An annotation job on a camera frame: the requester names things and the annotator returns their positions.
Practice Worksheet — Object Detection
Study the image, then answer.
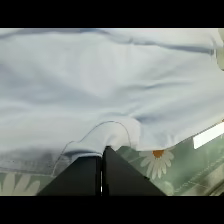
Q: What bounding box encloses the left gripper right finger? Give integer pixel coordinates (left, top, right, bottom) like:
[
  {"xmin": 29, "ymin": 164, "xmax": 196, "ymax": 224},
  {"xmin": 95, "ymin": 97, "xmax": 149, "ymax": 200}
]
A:
[{"xmin": 101, "ymin": 145, "xmax": 167, "ymax": 197}]

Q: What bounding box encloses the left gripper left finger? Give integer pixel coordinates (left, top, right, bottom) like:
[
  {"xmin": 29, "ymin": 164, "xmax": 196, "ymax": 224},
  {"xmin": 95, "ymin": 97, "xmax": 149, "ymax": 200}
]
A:
[{"xmin": 36, "ymin": 155, "xmax": 102, "ymax": 197}]

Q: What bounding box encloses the pale blue shirt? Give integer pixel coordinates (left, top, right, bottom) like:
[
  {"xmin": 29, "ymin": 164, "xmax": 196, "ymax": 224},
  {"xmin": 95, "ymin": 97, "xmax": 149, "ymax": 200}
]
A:
[{"xmin": 0, "ymin": 28, "xmax": 224, "ymax": 177}]

